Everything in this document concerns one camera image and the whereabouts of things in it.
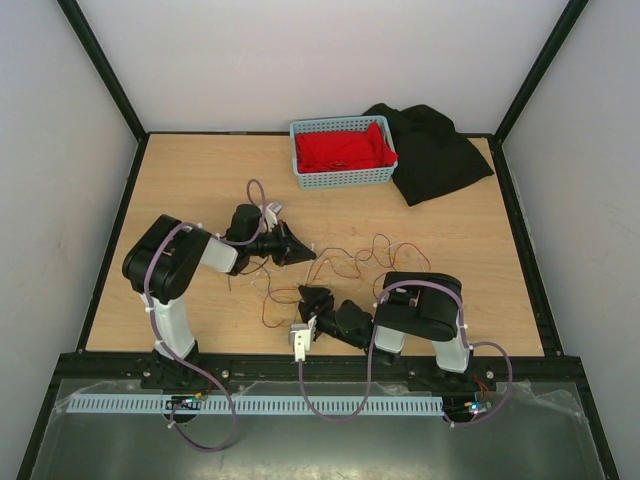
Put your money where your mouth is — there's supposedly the red cloth in basket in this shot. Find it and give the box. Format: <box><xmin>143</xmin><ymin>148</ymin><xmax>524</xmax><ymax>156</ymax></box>
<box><xmin>294</xmin><ymin>123</ymin><xmax>398</xmax><ymax>174</ymax></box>

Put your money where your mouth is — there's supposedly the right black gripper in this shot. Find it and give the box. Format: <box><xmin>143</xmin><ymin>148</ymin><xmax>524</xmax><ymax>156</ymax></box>
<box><xmin>297</xmin><ymin>283</ymin><xmax>366</xmax><ymax>349</ymax></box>

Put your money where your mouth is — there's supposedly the black folded cloth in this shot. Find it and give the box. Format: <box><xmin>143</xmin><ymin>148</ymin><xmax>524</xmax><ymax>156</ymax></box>
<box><xmin>365</xmin><ymin>103</ymin><xmax>494</xmax><ymax>206</ymax></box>

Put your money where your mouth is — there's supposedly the light blue slotted cable duct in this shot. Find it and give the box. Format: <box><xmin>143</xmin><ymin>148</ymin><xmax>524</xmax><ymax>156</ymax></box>
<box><xmin>66</xmin><ymin>394</ymin><xmax>443</xmax><ymax>417</ymax></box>

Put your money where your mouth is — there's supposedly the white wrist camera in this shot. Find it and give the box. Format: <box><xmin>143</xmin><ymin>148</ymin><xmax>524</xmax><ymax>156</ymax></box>
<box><xmin>258</xmin><ymin>202</ymin><xmax>283</xmax><ymax>233</ymax></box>
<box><xmin>289</xmin><ymin>315</ymin><xmax>317</xmax><ymax>362</ymax></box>

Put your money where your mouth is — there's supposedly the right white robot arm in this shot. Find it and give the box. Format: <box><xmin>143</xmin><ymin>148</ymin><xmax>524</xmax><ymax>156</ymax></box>
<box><xmin>289</xmin><ymin>271</ymin><xmax>473</xmax><ymax>389</ymax></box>

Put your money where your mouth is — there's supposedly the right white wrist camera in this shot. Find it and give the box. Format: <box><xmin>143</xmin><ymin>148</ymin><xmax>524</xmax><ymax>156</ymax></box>
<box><xmin>289</xmin><ymin>315</ymin><xmax>317</xmax><ymax>362</ymax></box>

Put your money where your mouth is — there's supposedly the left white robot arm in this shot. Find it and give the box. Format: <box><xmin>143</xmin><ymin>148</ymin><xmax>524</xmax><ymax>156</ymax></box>
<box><xmin>122</xmin><ymin>203</ymin><xmax>316</xmax><ymax>388</ymax></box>

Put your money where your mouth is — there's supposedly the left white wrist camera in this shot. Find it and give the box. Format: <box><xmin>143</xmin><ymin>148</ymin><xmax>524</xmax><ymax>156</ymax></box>
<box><xmin>258</xmin><ymin>202</ymin><xmax>283</xmax><ymax>233</ymax></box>

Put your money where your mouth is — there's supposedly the orange thin wire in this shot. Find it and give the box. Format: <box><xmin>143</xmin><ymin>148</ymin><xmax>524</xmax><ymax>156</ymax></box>
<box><xmin>264</xmin><ymin>244</ymin><xmax>416</xmax><ymax>326</ymax></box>

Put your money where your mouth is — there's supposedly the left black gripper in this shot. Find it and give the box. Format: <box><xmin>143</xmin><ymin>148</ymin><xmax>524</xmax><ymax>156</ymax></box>
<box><xmin>248</xmin><ymin>220</ymin><xmax>317</xmax><ymax>267</ymax></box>

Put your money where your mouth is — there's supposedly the black metal frame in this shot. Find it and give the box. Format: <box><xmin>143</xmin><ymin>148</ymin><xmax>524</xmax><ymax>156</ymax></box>
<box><xmin>17</xmin><ymin>1</ymin><xmax>618</xmax><ymax>479</ymax></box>

